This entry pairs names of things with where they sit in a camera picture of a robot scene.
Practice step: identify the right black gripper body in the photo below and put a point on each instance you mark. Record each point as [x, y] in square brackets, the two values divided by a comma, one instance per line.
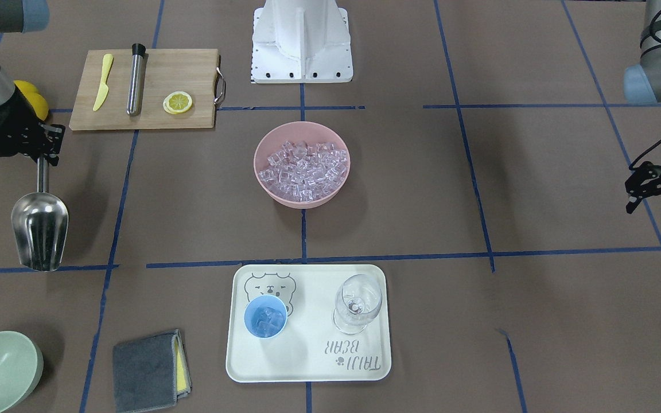
[18, 116]

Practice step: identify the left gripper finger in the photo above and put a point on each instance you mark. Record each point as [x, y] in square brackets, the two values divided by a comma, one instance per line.
[645, 182]

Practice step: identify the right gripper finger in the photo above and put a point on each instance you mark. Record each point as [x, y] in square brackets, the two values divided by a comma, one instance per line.
[52, 156]

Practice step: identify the steel ice scoop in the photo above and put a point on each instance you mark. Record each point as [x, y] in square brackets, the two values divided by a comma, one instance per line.
[40, 223]

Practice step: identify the pink bowl of ice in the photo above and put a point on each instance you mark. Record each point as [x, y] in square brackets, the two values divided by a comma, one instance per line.
[302, 164]

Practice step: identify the yellow small cup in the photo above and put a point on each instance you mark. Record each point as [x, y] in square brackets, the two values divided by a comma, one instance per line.
[177, 102]

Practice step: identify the light blue cup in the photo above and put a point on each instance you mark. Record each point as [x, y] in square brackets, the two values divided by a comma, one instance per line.
[265, 316]

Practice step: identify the yellow lemon upper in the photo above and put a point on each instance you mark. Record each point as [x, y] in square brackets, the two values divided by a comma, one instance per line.
[34, 98]

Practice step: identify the yellow plastic knife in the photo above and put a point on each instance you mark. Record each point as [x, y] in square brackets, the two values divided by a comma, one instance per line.
[102, 92]

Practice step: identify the wooden cutting board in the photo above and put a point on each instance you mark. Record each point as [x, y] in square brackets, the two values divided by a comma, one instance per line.
[193, 71]

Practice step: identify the green ceramic bowl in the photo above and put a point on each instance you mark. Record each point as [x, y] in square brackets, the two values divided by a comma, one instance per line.
[21, 367]

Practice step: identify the grey folded cloth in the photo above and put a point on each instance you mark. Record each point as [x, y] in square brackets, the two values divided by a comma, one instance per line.
[144, 373]

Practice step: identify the yellow sponge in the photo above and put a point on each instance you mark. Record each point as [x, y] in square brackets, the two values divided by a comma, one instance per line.
[183, 380]

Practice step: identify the clear wine glass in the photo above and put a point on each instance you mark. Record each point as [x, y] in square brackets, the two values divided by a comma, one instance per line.
[357, 303]

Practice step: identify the cream serving tray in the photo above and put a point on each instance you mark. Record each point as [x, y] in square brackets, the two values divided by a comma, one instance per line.
[310, 347]

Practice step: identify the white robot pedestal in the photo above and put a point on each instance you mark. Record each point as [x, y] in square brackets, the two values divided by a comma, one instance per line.
[296, 42]

